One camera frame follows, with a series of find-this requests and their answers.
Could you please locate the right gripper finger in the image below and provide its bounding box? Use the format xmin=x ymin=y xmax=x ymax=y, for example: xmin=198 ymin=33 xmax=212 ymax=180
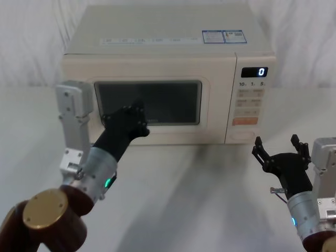
xmin=251 ymin=136 xmax=272 ymax=169
xmin=290 ymin=134 xmax=312 ymax=161

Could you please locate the cream microwave oven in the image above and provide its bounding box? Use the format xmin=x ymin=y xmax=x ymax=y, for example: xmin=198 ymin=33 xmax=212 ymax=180
xmin=60 ymin=5 xmax=278 ymax=145

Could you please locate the oven control panel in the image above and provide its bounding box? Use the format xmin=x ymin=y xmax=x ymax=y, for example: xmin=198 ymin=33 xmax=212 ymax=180
xmin=225 ymin=51 xmax=278 ymax=145

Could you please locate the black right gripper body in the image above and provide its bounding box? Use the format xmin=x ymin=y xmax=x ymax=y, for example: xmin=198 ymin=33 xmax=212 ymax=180
xmin=263 ymin=152 xmax=314 ymax=201

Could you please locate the blue white oven sticker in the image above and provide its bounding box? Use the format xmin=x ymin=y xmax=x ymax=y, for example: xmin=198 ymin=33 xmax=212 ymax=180
xmin=202 ymin=29 xmax=248 ymax=44

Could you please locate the white curtain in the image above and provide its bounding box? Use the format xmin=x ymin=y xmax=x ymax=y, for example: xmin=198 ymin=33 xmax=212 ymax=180
xmin=0 ymin=0 xmax=336 ymax=89

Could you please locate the white table cloth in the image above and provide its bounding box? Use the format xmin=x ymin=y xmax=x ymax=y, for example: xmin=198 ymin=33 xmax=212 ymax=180
xmin=0 ymin=83 xmax=336 ymax=252

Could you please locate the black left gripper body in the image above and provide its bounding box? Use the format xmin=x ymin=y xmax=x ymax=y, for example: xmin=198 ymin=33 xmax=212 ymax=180
xmin=93 ymin=119 xmax=144 ymax=162

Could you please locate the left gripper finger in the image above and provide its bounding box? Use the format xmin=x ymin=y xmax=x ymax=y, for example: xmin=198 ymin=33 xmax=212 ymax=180
xmin=102 ymin=100 xmax=142 ymax=128
xmin=131 ymin=101 xmax=151 ymax=138

